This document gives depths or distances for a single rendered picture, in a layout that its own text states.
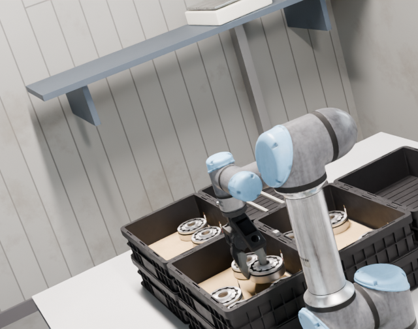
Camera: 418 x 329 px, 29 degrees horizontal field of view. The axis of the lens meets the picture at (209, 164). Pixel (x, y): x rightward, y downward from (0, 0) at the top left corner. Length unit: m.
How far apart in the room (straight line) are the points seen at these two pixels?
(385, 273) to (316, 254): 0.21
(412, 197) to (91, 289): 1.16
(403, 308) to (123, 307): 1.11
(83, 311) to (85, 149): 1.75
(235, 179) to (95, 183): 2.48
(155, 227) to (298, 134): 1.18
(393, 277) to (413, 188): 0.80
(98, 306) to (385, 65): 2.51
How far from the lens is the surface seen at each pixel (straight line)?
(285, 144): 1.63
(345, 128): 1.69
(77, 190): 4.42
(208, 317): 2.19
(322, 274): 1.76
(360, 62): 4.86
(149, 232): 2.73
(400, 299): 1.88
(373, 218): 2.40
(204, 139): 4.61
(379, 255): 2.22
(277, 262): 2.25
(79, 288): 2.94
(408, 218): 2.24
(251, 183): 2.00
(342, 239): 2.40
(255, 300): 2.03
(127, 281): 2.85
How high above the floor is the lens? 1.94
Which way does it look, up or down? 20 degrees down
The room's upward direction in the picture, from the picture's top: 17 degrees counter-clockwise
